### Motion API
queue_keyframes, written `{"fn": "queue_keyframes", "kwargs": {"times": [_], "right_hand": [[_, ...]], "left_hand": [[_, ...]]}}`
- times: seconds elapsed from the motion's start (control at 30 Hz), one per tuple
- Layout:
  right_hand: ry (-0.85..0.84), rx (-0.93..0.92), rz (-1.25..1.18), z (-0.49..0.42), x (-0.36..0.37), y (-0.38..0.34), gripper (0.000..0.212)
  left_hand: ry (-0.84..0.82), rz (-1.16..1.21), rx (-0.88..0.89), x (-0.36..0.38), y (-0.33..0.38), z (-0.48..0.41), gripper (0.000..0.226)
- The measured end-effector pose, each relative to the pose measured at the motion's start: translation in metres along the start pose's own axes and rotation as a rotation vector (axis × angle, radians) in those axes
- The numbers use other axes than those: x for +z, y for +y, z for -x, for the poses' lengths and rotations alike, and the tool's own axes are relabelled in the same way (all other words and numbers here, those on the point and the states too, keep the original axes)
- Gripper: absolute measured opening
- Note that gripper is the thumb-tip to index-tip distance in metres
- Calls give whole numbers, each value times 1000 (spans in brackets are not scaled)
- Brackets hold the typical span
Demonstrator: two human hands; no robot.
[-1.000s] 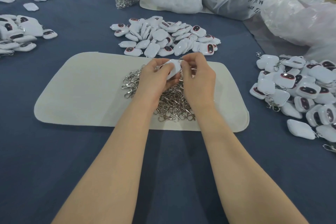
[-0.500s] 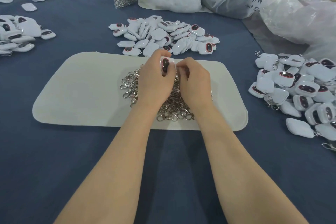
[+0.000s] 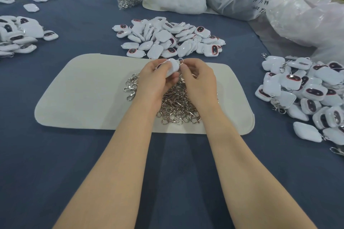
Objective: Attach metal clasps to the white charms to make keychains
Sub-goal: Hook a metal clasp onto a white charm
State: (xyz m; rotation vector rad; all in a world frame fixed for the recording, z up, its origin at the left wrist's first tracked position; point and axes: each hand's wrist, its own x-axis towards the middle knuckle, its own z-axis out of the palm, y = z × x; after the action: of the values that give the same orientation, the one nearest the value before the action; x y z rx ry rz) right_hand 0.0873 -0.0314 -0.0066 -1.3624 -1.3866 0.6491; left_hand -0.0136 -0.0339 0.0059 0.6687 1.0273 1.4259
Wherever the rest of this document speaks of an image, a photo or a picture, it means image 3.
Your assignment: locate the person's left hand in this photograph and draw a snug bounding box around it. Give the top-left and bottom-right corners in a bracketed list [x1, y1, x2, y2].
[132, 58, 181, 110]

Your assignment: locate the person's right hand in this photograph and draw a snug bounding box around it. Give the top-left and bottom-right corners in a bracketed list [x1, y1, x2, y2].
[179, 58, 219, 111]

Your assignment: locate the white fob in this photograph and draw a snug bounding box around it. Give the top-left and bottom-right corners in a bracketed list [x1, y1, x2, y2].
[157, 58, 182, 79]

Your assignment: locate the pile of metal clasps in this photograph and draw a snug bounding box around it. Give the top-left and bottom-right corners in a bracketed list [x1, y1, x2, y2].
[124, 70, 219, 125]

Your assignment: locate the pile of finished fobs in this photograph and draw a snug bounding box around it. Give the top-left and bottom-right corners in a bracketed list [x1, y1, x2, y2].
[255, 53, 344, 156]

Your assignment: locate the person's left forearm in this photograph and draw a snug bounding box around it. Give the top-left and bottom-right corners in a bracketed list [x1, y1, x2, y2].
[53, 103, 162, 229]

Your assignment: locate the person's right forearm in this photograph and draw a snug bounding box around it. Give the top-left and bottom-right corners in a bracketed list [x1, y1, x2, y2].
[202, 103, 318, 229]

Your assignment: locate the cream felt work mat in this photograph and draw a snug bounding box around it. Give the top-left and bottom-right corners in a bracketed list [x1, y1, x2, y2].
[34, 53, 256, 135]

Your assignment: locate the crumpled clear plastic bag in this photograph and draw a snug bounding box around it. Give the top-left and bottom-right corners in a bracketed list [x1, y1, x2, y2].
[266, 0, 344, 63]

